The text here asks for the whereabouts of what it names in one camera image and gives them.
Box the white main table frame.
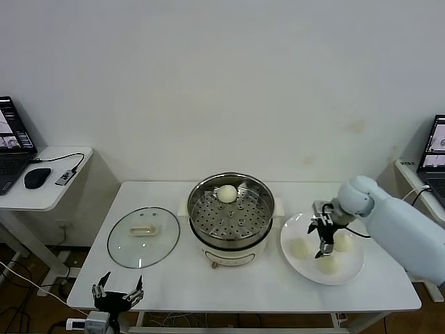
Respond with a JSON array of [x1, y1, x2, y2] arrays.
[[128, 310, 394, 334]]

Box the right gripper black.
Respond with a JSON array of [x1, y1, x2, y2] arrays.
[[307, 217, 340, 260]]

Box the round white plate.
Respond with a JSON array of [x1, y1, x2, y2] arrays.
[[280, 212, 366, 287]]

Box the white side table with mouse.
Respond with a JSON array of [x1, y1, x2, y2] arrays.
[[0, 145, 122, 296]]

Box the white steamed baozi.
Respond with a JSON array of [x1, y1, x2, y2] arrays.
[[217, 184, 238, 204], [290, 237, 311, 259], [316, 255, 340, 276], [332, 232, 354, 253]]

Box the black computer mouse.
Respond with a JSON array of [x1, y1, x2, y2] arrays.
[[24, 167, 52, 189]]

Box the black laptop with dark screen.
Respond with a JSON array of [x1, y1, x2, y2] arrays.
[[0, 95, 38, 196]]

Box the thin white cable bundle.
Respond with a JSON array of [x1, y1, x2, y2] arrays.
[[149, 312, 209, 324]]

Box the black floor cables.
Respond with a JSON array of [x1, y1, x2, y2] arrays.
[[0, 257, 40, 334]]

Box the black laptop with pale screen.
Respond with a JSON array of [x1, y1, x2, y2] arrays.
[[416, 114, 445, 207]]

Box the small grey usb dongle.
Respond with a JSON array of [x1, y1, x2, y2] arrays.
[[55, 169, 78, 186]]

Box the white floor cable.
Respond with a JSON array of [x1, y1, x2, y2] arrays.
[[0, 260, 91, 316]]

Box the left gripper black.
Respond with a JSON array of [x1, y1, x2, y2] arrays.
[[91, 271, 145, 312]]

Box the white laptop cable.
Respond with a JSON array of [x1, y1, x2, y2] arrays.
[[402, 185, 432, 202]]

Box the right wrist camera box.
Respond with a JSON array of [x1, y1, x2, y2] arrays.
[[311, 200, 332, 223]]

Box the round glass pot lid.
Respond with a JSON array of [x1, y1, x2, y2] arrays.
[[106, 207, 181, 269]]

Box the stainless steel steamer basket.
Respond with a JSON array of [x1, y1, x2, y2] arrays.
[[177, 172, 284, 244]]

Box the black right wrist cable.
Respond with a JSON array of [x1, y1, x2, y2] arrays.
[[342, 225, 371, 239]]

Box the black dongle cable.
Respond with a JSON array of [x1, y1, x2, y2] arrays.
[[31, 152, 86, 173]]

